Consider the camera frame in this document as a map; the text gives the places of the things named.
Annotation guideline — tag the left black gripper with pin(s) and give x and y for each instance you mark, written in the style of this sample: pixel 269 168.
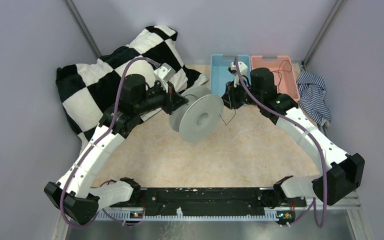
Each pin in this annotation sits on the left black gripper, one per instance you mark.
pixel 172 100

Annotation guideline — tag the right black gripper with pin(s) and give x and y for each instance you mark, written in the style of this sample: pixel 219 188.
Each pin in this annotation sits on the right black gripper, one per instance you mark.
pixel 229 97

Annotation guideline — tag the translucent white cable spool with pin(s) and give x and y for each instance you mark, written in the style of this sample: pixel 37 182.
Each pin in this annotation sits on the translucent white cable spool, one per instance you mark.
pixel 199 117

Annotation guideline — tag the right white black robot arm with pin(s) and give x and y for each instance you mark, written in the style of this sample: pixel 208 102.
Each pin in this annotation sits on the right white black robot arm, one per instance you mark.
pixel 341 172

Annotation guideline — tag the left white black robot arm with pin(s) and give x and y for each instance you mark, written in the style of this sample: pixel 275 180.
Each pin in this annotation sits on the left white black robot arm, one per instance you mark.
pixel 73 194

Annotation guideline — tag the blue plastic bin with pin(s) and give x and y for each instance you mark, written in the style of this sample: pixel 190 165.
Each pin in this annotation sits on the blue plastic bin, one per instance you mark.
pixel 219 74

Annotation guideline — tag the pink plastic bin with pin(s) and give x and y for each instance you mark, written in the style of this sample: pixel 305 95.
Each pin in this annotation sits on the pink plastic bin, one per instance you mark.
pixel 282 68

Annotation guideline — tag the blue white striped cloth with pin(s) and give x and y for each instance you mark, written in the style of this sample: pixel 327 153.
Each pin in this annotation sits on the blue white striped cloth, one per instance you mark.
pixel 312 92

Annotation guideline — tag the black white checkered pillow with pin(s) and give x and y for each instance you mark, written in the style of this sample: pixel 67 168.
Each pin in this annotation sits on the black white checkered pillow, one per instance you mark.
pixel 87 90

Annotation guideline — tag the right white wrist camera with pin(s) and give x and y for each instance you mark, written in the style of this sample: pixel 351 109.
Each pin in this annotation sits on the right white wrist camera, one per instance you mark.
pixel 240 71

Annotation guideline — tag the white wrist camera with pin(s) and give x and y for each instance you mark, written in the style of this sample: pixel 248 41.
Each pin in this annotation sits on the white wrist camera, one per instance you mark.
pixel 163 74
pixel 240 71

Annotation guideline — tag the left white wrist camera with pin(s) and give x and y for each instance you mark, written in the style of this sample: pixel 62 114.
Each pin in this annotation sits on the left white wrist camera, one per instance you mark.
pixel 163 74

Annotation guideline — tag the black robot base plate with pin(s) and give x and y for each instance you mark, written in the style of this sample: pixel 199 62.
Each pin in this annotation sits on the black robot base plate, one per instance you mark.
pixel 208 202

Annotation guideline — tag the right corner metal post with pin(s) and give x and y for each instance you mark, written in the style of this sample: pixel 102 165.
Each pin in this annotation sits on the right corner metal post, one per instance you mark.
pixel 327 24

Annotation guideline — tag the corner metal post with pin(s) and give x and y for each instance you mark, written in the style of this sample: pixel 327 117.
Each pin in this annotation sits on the corner metal post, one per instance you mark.
pixel 71 6
pixel 327 24

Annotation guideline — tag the left corner metal post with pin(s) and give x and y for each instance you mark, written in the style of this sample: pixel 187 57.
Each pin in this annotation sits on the left corner metal post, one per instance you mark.
pixel 71 6

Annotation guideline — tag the aluminium frame rail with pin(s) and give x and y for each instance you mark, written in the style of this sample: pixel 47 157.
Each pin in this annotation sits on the aluminium frame rail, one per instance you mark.
pixel 281 216

